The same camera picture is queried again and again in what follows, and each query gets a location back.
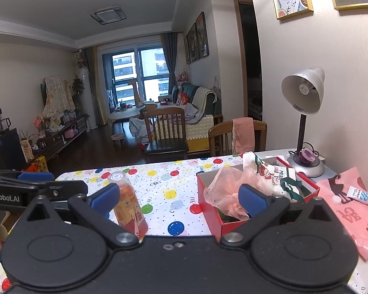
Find dark television cabinet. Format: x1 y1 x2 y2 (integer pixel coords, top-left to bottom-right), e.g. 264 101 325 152
27 115 90 161

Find grey clothes heap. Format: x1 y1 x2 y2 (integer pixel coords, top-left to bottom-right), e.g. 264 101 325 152
129 117 150 145

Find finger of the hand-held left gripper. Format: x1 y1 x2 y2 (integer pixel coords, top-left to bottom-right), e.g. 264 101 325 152
38 180 88 199
0 171 55 182

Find floral cover cloth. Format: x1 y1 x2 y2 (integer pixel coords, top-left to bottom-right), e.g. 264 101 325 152
42 75 76 119

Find round coffee table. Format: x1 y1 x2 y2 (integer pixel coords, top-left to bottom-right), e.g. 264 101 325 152
107 106 148 129

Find pink gift bag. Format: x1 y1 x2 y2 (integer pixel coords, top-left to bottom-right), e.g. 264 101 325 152
315 167 368 261

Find square ceiling light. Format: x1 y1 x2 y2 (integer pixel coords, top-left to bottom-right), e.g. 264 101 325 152
90 6 127 26

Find pink mesh cloth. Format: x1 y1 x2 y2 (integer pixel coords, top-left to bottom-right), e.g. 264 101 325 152
203 166 263 221

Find silver desk lamp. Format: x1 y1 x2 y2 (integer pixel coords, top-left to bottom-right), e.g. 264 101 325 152
280 66 326 178

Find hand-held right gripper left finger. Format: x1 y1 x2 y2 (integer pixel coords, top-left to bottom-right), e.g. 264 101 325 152
18 183 139 249

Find pink garment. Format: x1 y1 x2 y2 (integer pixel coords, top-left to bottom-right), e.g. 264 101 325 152
232 117 256 154

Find balloon print tablecloth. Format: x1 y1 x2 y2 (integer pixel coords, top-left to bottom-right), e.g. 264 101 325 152
0 154 368 294

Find orange juice bottle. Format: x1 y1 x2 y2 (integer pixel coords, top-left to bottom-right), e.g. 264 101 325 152
107 171 149 240

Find wooden chair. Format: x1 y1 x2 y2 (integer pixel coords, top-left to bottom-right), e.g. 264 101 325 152
208 119 268 157
144 107 190 161

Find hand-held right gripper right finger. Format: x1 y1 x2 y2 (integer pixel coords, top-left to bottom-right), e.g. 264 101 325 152
220 184 341 248

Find red cardboard box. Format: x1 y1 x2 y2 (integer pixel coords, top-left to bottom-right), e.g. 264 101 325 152
197 156 320 243

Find wooden door frame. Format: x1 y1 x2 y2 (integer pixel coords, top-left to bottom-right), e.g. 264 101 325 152
232 0 263 120

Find white standing air conditioner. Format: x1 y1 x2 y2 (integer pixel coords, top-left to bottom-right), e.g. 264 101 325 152
77 67 98 130

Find black lamp cable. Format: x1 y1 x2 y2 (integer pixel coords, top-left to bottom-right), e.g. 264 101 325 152
288 142 321 160

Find pink flower bouquet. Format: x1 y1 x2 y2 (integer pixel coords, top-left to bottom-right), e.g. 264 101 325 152
33 115 52 138

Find large window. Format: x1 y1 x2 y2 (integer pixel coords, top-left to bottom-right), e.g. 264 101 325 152
102 44 172 111

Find sofa with throws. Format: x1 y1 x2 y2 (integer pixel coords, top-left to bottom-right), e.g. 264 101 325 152
171 83 224 154

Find black water dispenser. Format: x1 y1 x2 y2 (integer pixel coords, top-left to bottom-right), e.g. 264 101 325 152
0 110 29 172

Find white and blue tube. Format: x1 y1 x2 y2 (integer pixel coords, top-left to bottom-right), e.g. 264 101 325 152
346 186 368 206

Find purple tape roll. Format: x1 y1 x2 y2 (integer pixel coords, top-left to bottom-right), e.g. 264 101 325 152
299 147 317 166

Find grey curtain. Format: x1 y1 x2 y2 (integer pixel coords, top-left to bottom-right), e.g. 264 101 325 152
160 32 179 91
82 46 108 127

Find orange gift box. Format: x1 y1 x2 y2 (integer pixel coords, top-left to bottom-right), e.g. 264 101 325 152
25 156 49 172

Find potted plant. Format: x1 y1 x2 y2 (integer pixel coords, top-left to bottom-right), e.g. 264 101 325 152
71 78 85 95

